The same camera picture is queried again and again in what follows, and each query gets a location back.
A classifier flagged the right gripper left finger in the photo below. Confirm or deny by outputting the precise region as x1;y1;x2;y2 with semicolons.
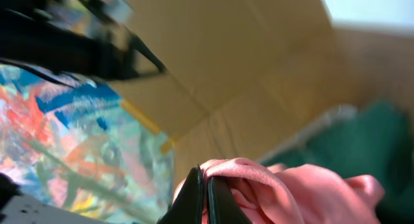
157;166;204;224

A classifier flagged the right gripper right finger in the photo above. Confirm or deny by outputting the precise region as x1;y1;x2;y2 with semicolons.
208;177;252;224

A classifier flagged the salmon pink garment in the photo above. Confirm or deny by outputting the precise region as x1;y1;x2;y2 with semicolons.
199;158;384;223

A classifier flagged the dark green garment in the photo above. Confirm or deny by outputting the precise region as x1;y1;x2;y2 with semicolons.
260;101;413;223

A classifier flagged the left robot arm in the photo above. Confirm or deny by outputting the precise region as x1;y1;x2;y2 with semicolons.
1;0;167;84

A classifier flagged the colourful painted board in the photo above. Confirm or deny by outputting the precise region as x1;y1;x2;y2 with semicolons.
1;65;173;223

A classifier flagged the cardboard box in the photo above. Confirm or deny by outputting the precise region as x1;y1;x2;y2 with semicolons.
112;0;413;182

